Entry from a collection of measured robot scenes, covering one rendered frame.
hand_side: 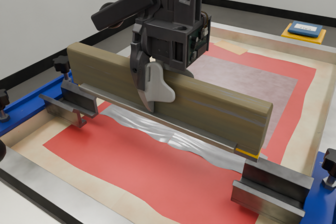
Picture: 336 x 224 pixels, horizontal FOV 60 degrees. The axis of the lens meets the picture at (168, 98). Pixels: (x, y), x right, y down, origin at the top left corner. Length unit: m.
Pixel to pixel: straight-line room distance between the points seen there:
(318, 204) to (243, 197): 0.10
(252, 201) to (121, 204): 0.20
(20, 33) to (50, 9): 0.35
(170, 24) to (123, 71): 0.13
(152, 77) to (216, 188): 0.22
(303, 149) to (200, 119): 0.27
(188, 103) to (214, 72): 0.40
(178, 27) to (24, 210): 0.29
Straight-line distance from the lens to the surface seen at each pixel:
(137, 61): 0.39
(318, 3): 4.15
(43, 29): 2.87
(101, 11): 0.42
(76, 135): 0.63
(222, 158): 0.56
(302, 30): 1.13
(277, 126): 0.66
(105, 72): 0.50
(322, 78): 0.88
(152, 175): 0.53
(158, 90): 0.41
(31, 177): 0.53
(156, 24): 0.37
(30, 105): 0.66
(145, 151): 0.57
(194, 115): 0.43
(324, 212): 0.48
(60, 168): 0.57
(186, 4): 0.35
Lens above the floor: 1.36
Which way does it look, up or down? 35 degrees down
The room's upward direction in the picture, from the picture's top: straight up
